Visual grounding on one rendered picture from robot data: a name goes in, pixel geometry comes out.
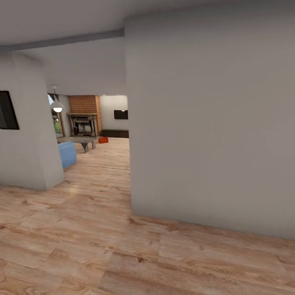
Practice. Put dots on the wall mounted tv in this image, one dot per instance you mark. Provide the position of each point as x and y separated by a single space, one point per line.
120 114

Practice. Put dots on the room light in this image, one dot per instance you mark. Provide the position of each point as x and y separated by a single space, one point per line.
56 104

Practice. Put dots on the wood fireplace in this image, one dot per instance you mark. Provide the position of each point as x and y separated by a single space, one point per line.
84 125

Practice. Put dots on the sofa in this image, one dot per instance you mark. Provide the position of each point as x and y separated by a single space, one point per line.
67 153

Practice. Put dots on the coffee table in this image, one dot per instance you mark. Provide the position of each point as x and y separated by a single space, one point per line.
82 140

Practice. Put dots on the door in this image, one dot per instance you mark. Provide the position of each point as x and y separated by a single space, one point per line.
56 118

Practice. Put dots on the storage box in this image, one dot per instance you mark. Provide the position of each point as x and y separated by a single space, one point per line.
103 140

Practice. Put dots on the cabinet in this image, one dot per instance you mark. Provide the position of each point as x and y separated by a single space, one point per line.
115 133

